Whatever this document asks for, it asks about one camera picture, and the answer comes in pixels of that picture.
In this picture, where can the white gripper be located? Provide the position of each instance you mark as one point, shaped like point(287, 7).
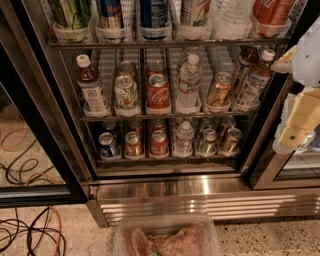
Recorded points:
point(310, 61)

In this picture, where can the green soda can front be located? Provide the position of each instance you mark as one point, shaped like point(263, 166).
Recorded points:
point(207, 142)

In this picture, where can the green soda can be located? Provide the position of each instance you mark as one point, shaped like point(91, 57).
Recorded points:
point(207, 142)
point(206, 123)

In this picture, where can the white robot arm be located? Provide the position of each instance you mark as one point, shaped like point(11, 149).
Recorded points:
point(306, 59)

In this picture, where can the gold can bottom rear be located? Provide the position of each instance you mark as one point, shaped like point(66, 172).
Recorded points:
point(226, 123)

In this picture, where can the gold can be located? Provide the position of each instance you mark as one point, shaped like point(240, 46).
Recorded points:
point(226, 123)
point(229, 145)

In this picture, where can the red can top shelf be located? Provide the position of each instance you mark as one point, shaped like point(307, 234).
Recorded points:
point(271, 16)

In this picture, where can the gold can middle shelf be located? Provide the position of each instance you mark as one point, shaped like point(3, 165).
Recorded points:
point(217, 99)

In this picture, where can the glass fridge door right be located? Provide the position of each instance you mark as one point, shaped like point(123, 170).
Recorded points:
point(266, 168)

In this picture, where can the glass fridge door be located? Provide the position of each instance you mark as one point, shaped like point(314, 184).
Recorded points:
point(266, 168)
point(42, 155)

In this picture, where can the gold can bottom front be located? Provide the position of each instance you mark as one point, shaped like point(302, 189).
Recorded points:
point(229, 145)

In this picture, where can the green soda can rear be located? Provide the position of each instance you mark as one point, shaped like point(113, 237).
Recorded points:
point(206, 123)

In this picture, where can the water bottle top shelf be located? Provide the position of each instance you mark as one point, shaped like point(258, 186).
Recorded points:
point(231, 19)

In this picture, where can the water bottle middle shelf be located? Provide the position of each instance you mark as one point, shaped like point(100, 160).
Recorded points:
point(190, 75)

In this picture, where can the white floral can top shelf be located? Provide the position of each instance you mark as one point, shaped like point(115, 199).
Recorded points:
point(194, 21)

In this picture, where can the small water bottle bottom shelf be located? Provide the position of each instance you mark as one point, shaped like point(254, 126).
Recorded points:
point(183, 140)

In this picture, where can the red cola can front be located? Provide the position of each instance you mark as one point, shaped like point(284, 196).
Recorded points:
point(158, 97)

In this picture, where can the red cola can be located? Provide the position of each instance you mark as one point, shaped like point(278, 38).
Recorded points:
point(155, 67)
point(158, 97)

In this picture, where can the red can bottom rear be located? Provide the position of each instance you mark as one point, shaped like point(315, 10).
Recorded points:
point(158, 124)

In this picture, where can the red cola can rear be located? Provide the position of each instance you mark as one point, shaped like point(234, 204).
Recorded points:
point(155, 67)

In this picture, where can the red can bottom front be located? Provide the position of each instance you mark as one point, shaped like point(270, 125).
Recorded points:
point(159, 144)

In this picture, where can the dark blue can top shelf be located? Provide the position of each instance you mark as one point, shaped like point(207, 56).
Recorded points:
point(154, 20)

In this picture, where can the orange can bottom rear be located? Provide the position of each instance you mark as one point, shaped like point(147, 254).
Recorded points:
point(136, 125)

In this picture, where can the orange can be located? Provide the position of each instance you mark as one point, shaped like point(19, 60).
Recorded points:
point(136, 125)
point(133, 146)

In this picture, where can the white floral can front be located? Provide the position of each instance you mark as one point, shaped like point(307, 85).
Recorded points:
point(126, 95)

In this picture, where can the white floral can rear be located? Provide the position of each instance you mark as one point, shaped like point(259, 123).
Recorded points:
point(127, 68)

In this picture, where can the orange can bottom front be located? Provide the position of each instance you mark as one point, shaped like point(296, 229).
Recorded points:
point(133, 146)

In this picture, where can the blue can bottom rear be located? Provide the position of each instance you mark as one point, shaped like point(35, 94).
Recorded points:
point(113, 128)

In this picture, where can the blue can bottom front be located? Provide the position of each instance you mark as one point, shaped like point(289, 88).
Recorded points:
point(108, 146)

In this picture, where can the blue energy drink can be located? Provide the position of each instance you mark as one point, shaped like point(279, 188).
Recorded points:
point(111, 26)

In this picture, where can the steel fridge base grille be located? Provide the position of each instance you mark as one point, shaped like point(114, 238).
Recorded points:
point(220, 198)

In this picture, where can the green striped can top shelf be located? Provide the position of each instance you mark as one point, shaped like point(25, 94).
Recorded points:
point(71, 19)

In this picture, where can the glass fridge door left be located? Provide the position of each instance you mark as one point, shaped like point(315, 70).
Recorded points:
point(42, 155)

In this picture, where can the tea bottle middle right front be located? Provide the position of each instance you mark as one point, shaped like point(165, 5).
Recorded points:
point(256, 80)

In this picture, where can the tea bottle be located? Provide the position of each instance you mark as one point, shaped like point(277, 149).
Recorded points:
point(92, 89)
point(247, 56)
point(256, 80)

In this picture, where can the tea bottle middle right rear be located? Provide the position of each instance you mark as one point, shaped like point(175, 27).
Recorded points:
point(247, 56)

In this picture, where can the tea bottle middle left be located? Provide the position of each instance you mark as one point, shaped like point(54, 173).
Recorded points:
point(92, 89)

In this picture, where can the clear plastic food container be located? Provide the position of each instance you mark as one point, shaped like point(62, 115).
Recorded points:
point(166, 235)

